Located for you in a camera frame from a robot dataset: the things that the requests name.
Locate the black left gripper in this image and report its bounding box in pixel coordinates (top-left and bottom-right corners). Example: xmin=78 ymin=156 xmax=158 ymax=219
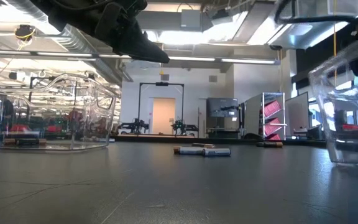
xmin=31 ymin=0 xmax=170 ymax=64

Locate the clear plastic bin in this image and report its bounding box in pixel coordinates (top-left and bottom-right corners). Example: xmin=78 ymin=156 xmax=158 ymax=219
xmin=0 ymin=73 xmax=118 ymax=152
xmin=308 ymin=29 xmax=358 ymax=165

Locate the long ceiling light strip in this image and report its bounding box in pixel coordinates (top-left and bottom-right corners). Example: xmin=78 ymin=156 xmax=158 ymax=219
xmin=0 ymin=49 xmax=279 ymax=65

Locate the grey ceiling box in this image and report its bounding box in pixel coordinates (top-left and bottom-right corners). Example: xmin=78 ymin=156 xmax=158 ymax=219
xmin=180 ymin=9 xmax=203 ymax=30

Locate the pale door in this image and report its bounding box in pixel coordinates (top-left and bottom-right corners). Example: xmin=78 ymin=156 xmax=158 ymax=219
xmin=152 ymin=97 xmax=177 ymax=136

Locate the grey whiteboard panel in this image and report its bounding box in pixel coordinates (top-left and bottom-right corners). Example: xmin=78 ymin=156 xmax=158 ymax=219
xmin=284 ymin=91 xmax=310 ymax=138

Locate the black monitor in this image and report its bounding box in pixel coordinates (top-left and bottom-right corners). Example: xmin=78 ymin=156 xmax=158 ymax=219
xmin=206 ymin=97 xmax=239 ymax=118

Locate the white rack with red bins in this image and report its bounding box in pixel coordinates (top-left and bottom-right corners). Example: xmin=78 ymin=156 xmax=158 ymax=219
xmin=261 ymin=91 xmax=287 ymax=141

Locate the black table mat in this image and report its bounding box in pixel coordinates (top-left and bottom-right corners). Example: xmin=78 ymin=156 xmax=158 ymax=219
xmin=0 ymin=141 xmax=358 ymax=224

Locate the yellow hanging cord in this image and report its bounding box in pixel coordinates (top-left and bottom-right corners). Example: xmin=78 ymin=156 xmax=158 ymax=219
xmin=333 ymin=0 xmax=337 ymax=88

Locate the black gantry frame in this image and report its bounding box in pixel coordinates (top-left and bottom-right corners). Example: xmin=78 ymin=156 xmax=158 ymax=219
xmin=138 ymin=82 xmax=185 ymax=135

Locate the silver ribbed ceiling duct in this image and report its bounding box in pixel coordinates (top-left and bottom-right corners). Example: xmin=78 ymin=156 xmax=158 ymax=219
xmin=0 ymin=0 xmax=133 ymax=85

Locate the large metal ceiling duct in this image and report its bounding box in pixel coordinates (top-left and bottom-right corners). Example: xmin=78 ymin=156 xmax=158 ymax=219
xmin=268 ymin=0 xmax=358 ymax=50

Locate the black looped cable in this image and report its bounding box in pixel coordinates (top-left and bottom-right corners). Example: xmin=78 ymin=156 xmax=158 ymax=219
xmin=273 ymin=0 xmax=358 ymax=25

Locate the black and yellow cable reel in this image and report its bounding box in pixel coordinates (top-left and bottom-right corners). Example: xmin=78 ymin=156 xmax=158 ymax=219
xmin=14 ymin=24 xmax=37 ymax=42

